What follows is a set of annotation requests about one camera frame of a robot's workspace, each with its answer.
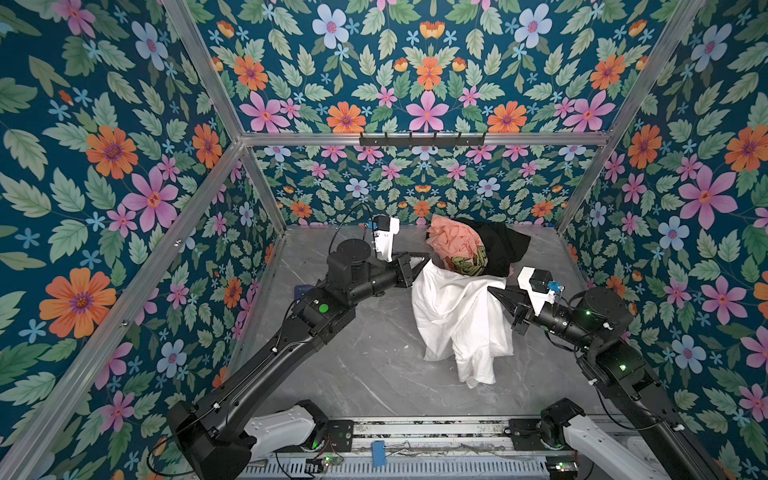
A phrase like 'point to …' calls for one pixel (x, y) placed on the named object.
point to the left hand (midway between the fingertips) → (437, 253)
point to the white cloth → (458, 317)
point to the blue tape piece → (379, 457)
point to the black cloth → (502, 245)
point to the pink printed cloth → (459, 246)
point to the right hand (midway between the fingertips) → (494, 283)
